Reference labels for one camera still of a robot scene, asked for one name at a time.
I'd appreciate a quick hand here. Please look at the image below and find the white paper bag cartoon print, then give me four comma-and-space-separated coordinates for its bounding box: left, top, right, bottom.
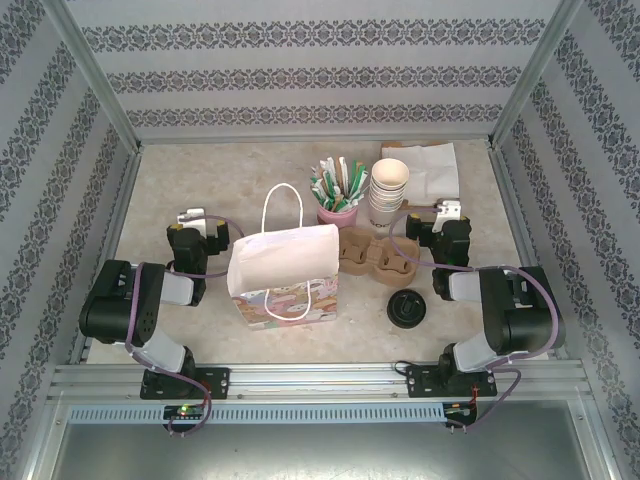
227, 182, 342, 331

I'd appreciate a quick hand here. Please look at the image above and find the brown pulp cup carrier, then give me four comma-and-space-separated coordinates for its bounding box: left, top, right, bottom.
338, 228, 417, 289

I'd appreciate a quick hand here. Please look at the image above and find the white paper napkins stack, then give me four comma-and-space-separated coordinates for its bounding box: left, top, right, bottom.
382, 142, 462, 207

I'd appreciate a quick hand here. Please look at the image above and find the pink plastic cup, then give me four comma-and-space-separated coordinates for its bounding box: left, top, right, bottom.
316, 202, 360, 228

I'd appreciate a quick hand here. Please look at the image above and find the brown wooden stirrer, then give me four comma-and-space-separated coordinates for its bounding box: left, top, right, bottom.
327, 167, 347, 201

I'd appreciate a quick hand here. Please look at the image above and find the green white wrapped stirrer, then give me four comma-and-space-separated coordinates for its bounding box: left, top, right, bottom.
308, 168, 327, 202

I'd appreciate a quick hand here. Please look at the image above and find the circuit board with green light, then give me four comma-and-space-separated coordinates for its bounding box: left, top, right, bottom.
162, 403, 208, 421

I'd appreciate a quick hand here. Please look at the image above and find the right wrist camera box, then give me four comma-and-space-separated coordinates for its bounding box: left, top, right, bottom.
433, 198, 462, 232

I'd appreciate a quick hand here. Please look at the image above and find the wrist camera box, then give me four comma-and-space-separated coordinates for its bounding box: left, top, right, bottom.
433, 198, 462, 232
177, 206, 207, 235

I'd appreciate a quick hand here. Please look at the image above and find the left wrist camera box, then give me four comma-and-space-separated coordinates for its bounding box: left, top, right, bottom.
177, 206, 207, 235

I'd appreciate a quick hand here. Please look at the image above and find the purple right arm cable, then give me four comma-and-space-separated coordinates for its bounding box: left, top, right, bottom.
388, 210, 564, 435

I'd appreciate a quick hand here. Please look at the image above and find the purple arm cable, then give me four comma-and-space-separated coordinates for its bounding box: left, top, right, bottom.
388, 210, 564, 435
124, 213, 246, 436

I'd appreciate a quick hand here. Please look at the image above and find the aluminium side rail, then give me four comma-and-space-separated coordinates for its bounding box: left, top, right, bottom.
67, 147, 146, 366
487, 142, 574, 364

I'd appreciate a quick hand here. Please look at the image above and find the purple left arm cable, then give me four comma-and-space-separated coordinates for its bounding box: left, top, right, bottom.
124, 213, 246, 436

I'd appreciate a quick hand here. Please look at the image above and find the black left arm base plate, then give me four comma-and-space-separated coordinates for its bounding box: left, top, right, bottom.
140, 366, 232, 401

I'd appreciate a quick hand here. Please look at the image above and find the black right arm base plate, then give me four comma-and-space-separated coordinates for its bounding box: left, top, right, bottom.
404, 363, 500, 400

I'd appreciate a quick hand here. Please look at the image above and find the aluminium frame post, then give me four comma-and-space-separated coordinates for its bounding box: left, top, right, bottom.
487, 0, 586, 149
37, 0, 144, 154

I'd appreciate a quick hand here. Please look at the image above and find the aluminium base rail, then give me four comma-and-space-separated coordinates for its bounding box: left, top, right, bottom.
47, 362, 594, 402

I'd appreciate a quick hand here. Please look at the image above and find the grey slotted cable duct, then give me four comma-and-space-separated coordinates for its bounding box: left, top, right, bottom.
66, 401, 447, 425

